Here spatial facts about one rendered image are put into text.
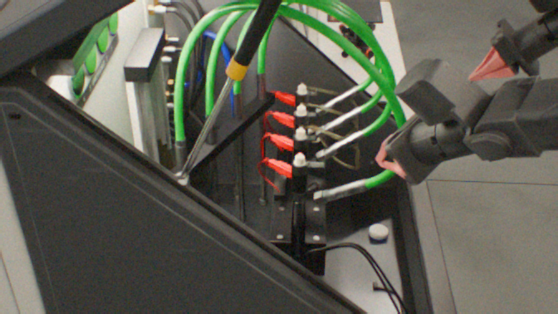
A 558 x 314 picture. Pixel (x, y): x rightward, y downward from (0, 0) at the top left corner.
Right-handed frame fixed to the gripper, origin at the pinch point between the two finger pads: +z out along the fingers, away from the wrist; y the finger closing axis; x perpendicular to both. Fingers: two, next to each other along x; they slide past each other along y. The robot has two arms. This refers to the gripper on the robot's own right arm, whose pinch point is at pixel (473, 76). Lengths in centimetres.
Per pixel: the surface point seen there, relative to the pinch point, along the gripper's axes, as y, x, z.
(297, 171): 9.7, 20.0, 26.4
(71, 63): 46, 51, 16
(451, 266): -93, -84, 81
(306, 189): 5.5, 18.9, 28.5
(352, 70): 2, -42, 37
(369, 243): -18.3, 3.7, 37.6
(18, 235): 36, 60, 33
